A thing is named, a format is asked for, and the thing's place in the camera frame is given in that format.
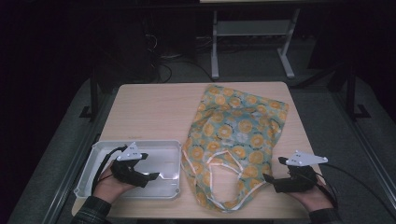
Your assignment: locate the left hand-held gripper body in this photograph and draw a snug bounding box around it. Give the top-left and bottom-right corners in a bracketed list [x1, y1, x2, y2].
[110, 142, 149, 189]

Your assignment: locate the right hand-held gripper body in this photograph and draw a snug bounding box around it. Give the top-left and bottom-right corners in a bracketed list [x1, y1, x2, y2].
[273, 149, 329, 194]

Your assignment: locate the orange slice print cloth bag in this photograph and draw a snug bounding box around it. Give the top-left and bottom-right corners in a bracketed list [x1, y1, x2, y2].
[180, 83, 290, 214]

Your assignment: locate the person's right hand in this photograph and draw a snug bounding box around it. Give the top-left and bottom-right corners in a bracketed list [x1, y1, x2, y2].
[286, 176, 334, 213]

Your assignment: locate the person's left hand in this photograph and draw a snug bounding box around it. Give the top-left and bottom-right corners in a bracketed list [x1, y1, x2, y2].
[92, 161, 138, 204]

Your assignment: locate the white plastic tray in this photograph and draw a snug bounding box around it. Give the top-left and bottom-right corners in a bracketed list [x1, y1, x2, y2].
[73, 139, 183, 201]

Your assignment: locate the black metal stand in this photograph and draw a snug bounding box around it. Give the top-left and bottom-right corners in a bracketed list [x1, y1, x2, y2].
[344, 63, 372, 120]
[78, 69, 101, 122]

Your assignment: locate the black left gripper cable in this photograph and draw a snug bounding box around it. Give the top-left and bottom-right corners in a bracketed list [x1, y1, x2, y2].
[91, 145, 129, 195]

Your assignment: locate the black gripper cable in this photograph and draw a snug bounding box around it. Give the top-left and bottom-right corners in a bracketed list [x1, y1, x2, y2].
[91, 145, 129, 195]
[314, 161, 396, 218]

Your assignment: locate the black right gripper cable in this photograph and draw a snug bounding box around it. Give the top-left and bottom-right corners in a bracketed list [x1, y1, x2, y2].
[314, 161, 396, 218]

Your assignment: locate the grey metal rail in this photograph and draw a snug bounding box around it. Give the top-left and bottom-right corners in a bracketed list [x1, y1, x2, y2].
[330, 90, 396, 203]
[40, 90, 111, 224]

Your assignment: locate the floor cable bundle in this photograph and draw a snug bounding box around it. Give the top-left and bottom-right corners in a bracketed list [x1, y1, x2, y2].
[144, 32, 216, 83]

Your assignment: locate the white metal desk frame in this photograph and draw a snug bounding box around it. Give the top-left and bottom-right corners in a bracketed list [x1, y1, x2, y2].
[199, 0, 303, 80]

